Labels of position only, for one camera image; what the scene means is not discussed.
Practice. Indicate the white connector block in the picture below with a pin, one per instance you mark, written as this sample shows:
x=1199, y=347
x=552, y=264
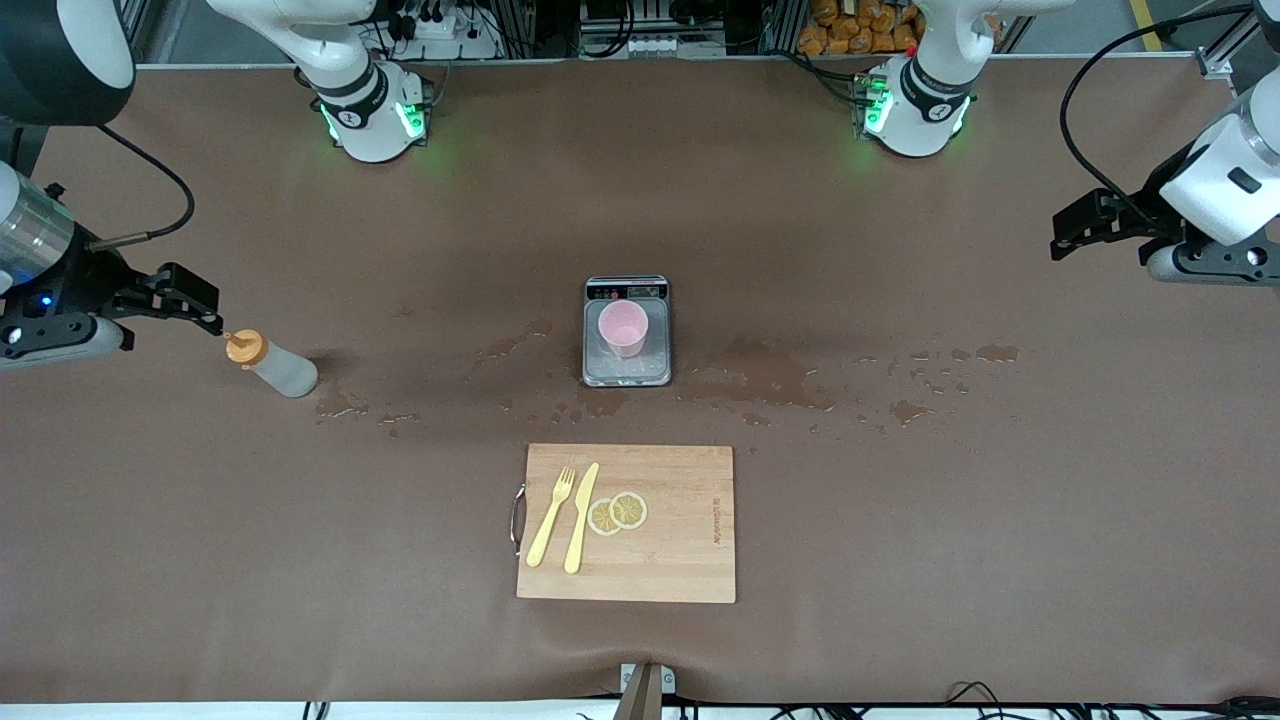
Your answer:
x=660, y=47

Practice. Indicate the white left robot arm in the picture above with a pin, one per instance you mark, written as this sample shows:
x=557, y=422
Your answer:
x=920, y=120

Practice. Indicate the orange snack packets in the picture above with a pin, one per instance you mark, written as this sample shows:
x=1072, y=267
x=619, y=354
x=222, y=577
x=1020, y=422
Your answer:
x=850, y=30

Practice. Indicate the pink plastic cup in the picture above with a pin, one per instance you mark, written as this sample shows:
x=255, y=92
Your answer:
x=622, y=330

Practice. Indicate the squeeze bottle with orange cap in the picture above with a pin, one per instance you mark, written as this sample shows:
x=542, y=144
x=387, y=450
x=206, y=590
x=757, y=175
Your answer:
x=290, y=375

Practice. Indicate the metal table edge bracket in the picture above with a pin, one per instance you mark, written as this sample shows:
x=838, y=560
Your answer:
x=645, y=695

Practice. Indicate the wooden cutting board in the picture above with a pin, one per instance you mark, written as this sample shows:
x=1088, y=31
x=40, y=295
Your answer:
x=680, y=540

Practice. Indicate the yellow plastic knife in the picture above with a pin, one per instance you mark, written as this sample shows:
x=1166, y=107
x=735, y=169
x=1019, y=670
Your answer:
x=578, y=530

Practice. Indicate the silver digital kitchen scale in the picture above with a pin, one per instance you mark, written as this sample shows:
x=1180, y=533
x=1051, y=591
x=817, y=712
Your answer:
x=627, y=372

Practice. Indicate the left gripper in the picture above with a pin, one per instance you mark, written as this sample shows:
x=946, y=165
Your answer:
x=1153, y=207

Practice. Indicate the aluminium frame rail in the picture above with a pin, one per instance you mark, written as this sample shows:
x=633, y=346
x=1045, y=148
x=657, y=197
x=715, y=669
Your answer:
x=1213, y=65

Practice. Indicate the brown table mat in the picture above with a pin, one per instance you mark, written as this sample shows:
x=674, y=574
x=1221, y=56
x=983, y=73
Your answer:
x=900, y=550

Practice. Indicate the yellow plastic fork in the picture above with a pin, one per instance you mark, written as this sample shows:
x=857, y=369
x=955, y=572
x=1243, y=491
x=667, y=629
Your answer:
x=548, y=525

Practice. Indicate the white power strip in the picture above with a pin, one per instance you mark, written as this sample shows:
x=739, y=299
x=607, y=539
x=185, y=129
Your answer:
x=460, y=42

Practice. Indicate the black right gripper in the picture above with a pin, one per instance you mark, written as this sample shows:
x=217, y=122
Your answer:
x=92, y=283

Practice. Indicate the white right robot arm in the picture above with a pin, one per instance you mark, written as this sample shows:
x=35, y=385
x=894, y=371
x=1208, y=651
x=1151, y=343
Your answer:
x=370, y=130

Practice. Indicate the lemon slice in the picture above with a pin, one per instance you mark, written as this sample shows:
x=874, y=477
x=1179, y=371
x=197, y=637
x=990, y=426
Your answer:
x=630, y=510
x=600, y=518

